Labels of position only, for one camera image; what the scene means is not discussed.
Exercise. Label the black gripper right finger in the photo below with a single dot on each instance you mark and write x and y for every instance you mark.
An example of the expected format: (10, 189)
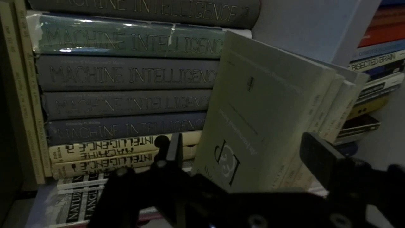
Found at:
(322, 158)

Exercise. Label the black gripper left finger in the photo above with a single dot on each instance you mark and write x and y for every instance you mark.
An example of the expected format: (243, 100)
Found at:
(172, 151)

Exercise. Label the pale cream book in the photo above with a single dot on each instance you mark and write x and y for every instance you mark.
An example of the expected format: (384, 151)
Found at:
(260, 118)

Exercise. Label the grey blue book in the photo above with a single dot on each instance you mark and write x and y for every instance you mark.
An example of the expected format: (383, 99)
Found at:
(348, 147)

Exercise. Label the dark book cream label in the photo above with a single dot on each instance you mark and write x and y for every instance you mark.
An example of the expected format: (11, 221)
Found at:
(358, 126)

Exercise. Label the cream Machine Intelligence 2 book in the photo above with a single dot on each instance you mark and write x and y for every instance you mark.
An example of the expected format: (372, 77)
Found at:
(105, 149)

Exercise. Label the olive yellow book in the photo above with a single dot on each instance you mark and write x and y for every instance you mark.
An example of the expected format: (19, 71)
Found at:
(368, 107)

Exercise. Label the white Bisected Brain book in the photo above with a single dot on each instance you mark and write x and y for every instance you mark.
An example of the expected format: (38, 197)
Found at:
(370, 63)

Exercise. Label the black book blue label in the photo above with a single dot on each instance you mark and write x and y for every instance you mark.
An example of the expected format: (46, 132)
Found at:
(387, 71)

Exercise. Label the black white striped Nature book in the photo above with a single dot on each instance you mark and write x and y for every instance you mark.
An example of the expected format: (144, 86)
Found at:
(76, 202)

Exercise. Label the teal glossy Machine Intelligence book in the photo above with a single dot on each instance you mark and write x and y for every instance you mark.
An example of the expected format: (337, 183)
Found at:
(126, 39)

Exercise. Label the pale blue white book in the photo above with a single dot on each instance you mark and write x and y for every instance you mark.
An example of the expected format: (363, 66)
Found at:
(389, 45)

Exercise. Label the cream thin flat book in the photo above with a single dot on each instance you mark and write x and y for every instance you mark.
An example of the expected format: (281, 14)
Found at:
(25, 126)
(38, 126)

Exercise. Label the orange red book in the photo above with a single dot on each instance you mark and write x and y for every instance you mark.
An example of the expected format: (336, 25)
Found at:
(381, 26)

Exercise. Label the pale thin booklet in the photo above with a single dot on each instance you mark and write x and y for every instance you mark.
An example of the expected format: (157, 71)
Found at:
(354, 96)

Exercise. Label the grey metal bookshelf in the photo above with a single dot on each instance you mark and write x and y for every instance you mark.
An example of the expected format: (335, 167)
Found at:
(303, 25)

